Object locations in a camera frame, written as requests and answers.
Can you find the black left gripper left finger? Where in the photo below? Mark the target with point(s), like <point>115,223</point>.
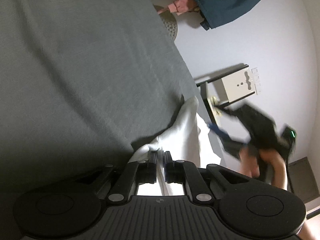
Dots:
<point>135,173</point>

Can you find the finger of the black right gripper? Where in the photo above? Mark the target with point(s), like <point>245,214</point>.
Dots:
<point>226,110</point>
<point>223,135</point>

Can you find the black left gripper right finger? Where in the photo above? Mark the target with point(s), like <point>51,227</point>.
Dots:
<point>186,173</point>

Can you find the white long-sleeve shirt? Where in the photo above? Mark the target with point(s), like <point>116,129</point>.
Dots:
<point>187,139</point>

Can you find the yellow cloth on chair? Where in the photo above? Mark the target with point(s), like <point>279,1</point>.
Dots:
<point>214,103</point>

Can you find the dark grey door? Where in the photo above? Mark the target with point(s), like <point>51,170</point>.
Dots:
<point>303,180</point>

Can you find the grey bed sheet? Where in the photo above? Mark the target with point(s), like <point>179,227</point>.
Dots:
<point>83,83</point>

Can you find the pink hanging cloth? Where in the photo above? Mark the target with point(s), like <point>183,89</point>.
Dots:
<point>182,6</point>

